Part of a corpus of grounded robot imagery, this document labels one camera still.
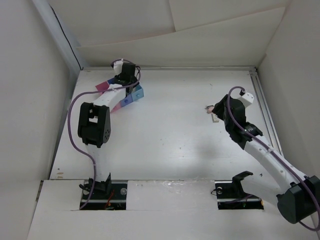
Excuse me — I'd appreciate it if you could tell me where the pink white stapler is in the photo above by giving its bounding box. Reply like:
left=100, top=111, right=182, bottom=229
left=205, top=105, right=215, bottom=114

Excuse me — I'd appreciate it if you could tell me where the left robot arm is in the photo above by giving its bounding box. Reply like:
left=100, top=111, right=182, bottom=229
left=77, top=59, right=141, bottom=199

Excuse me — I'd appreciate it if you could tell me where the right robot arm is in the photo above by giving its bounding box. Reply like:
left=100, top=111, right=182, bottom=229
left=206, top=91, right=320, bottom=224

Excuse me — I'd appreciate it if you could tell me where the light blue drawer box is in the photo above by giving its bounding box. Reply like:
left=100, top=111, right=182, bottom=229
left=131, top=84, right=144, bottom=102

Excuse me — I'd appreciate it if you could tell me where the purple-blue drawer box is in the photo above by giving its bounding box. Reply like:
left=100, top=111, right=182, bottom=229
left=107, top=78, right=133, bottom=108

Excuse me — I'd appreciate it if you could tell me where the pink drawer box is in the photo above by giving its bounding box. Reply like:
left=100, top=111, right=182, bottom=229
left=93, top=84, right=126, bottom=112

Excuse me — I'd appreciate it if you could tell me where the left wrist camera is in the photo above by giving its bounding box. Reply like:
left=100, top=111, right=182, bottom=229
left=110, top=58, right=124, bottom=75

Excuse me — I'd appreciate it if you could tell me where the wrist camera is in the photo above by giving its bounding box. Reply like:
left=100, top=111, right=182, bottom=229
left=110, top=58, right=124, bottom=75
left=238, top=90, right=255, bottom=108

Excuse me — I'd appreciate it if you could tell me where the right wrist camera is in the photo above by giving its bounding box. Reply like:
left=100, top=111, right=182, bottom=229
left=238, top=90, right=255, bottom=108

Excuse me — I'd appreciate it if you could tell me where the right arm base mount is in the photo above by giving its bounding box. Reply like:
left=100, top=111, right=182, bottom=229
left=210, top=171, right=264, bottom=210

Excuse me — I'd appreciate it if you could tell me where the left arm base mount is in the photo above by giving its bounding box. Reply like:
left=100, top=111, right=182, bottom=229
left=79, top=174, right=128, bottom=211

